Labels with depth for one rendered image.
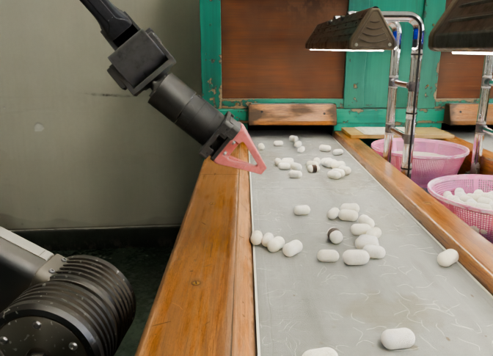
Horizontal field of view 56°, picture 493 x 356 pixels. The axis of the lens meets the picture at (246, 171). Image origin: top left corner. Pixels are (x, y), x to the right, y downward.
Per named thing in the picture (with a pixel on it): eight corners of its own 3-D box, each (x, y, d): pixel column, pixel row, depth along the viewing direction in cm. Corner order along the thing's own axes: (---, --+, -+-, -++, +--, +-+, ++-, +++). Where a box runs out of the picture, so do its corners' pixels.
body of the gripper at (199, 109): (237, 117, 76) (201, 88, 74) (236, 128, 66) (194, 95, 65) (212, 147, 77) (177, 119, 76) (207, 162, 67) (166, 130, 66)
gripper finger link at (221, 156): (276, 147, 77) (232, 111, 75) (279, 158, 70) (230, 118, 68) (249, 178, 78) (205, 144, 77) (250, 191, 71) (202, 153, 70)
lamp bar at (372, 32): (350, 50, 81) (352, 6, 79) (304, 49, 141) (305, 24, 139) (395, 50, 81) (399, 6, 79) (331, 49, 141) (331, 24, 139)
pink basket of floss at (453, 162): (439, 197, 118) (442, 161, 116) (351, 177, 137) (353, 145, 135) (480, 178, 136) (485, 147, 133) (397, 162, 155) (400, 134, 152)
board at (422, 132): (350, 139, 148) (351, 134, 148) (340, 131, 163) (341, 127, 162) (453, 138, 148) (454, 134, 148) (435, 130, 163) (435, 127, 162)
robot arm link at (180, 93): (139, 97, 67) (164, 66, 66) (144, 98, 73) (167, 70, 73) (178, 128, 68) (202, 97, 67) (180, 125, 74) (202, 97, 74)
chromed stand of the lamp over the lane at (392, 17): (332, 209, 110) (342, 9, 98) (319, 185, 129) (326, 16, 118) (412, 209, 110) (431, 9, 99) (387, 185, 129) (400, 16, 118)
